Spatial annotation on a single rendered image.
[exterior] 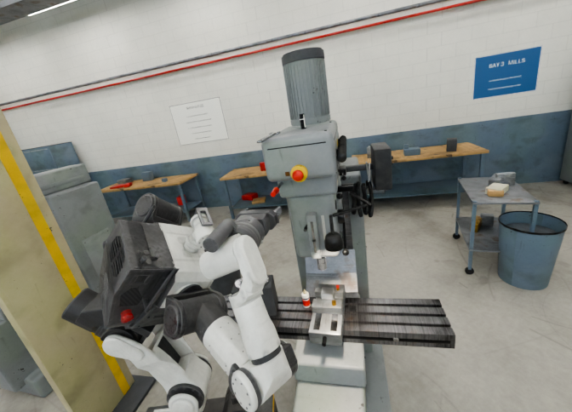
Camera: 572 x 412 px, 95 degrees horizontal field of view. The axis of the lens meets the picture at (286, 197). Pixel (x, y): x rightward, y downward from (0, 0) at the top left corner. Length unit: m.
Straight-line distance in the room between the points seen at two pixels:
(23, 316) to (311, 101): 2.01
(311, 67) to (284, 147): 0.48
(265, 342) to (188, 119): 5.87
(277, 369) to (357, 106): 4.99
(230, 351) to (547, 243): 2.91
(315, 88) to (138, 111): 5.94
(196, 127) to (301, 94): 5.02
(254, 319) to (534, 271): 3.02
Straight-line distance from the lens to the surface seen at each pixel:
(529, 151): 6.26
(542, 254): 3.28
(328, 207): 1.12
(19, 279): 2.21
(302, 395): 1.54
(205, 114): 6.05
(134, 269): 0.81
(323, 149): 0.92
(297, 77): 1.30
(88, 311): 1.16
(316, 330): 1.39
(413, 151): 4.90
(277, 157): 0.95
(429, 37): 5.54
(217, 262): 0.59
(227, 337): 0.73
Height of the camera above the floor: 1.99
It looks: 19 degrees down
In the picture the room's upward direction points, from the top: 10 degrees counter-clockwise
